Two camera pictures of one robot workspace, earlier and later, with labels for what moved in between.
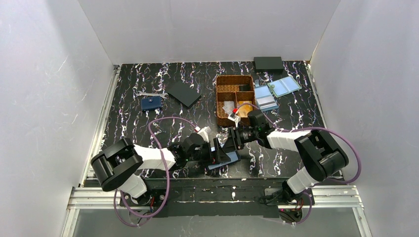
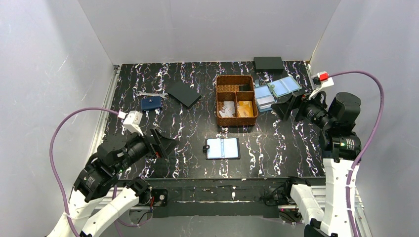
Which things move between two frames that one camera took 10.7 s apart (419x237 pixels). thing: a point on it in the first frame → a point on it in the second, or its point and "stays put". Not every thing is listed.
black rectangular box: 269,64 stays put
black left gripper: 213,149 → 155,142
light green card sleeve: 284,86 stays put
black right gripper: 233,137 → 297,106
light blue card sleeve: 265,98 stays put
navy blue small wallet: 151,102 stays put
